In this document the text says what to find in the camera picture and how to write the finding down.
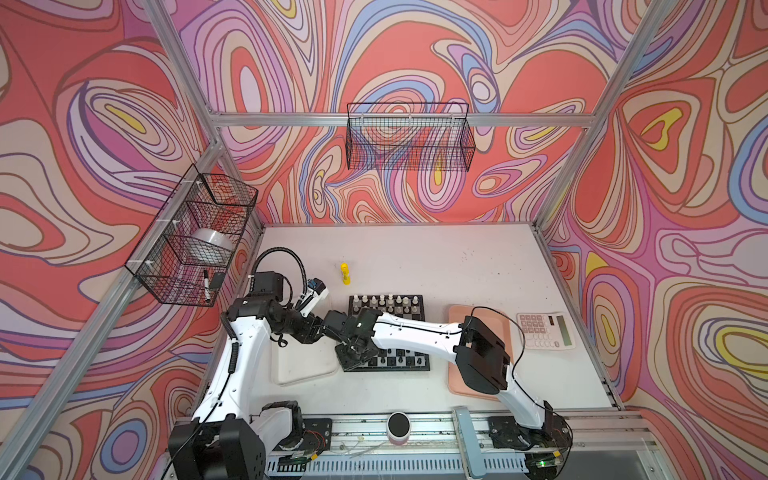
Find black wire basket left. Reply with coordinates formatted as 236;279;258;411
125;166;258;307

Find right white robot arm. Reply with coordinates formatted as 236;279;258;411
321;308;552;431

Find clear tape roll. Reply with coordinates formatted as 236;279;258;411
192;228;235;251

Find pink plastic tray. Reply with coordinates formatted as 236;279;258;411
448;305;514;403

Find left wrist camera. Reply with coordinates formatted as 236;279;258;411
295;278;329;318

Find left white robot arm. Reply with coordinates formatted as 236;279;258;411
162;271;328;479

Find black pink round speaker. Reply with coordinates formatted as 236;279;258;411
386;412;411;446

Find grey blue rail bracket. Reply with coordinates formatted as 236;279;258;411
452;406;487;479

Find pink white calculator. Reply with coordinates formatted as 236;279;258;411
516;312;576;351

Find white plastic tray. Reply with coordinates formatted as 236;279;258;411
270;335;340;386

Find black wire basket back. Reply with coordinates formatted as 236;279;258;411
345;100;476;172

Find yellow glue stick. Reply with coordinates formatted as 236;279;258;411
340;263;351;285

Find black white chess board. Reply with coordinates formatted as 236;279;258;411
344;294;430;373

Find black marker pen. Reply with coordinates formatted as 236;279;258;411
203;269;212;304

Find black wire basket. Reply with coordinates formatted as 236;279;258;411
345;100;476;172
125;166;258;307

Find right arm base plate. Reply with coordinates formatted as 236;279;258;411
487;414;573;451

